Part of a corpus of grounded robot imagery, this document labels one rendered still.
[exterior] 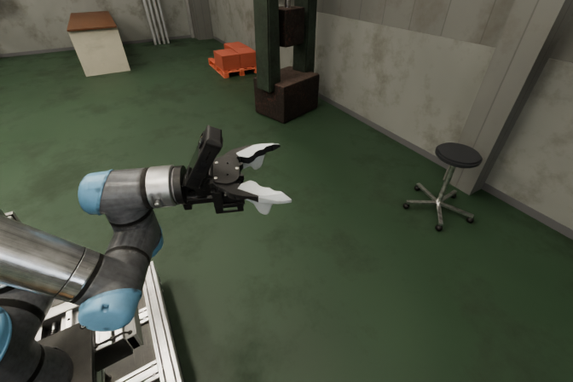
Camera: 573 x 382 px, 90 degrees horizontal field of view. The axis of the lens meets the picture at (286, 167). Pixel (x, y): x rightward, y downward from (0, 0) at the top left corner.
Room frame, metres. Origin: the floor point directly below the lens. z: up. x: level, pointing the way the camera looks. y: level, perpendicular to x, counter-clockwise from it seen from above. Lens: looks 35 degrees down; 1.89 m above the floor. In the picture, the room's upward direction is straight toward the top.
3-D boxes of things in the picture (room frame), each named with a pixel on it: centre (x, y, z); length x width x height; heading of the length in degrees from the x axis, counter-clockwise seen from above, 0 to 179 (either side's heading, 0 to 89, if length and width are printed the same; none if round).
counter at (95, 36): (7.19, 4.42, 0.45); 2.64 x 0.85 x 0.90; 30
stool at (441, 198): (2.00, -1.41, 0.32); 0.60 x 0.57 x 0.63; 106
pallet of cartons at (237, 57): (6.47, 1.19, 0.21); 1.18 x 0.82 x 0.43; 30
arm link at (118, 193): (0.39, 0.30, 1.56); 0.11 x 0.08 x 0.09; 99
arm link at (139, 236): (0.37, 0.29, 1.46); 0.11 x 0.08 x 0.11; 9
